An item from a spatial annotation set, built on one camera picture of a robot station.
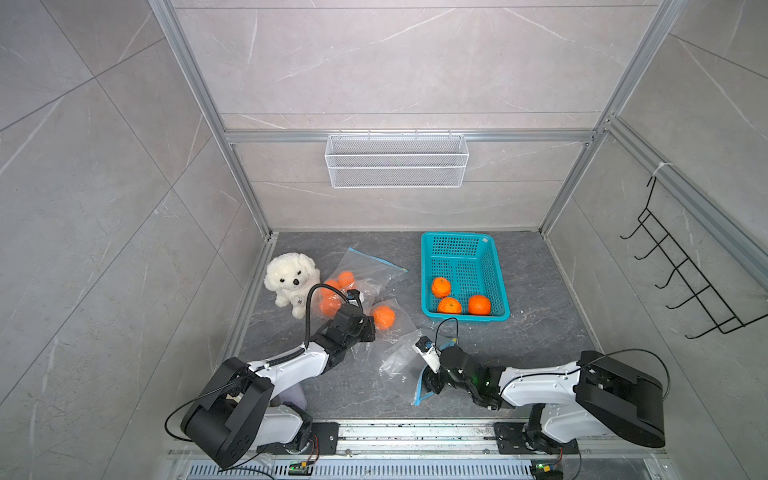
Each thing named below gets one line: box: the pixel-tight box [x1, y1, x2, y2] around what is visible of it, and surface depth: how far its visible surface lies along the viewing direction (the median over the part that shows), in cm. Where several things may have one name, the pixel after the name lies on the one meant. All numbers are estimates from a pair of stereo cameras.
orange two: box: [438, 297, 462, 314], surface depth 92 cm
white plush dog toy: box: [264, 252, 321, 320], surface depth 87 cm
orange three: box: [431, 277, 451, 299], surface depth 100 cm
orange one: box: [468, 294, 492, 316], surface depth 94 cm
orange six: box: [338, 271, 355, 288], surface depth 100 cm
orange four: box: [372, 305, 396, 330], surface depth 90 cm
